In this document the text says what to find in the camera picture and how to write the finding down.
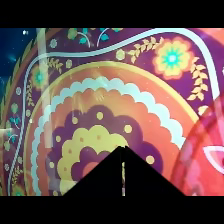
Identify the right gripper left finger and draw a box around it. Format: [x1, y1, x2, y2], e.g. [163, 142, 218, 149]
[62, 145, 124, 197]

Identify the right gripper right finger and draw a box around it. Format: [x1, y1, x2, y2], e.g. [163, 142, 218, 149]
[122, 145, 186, 197]

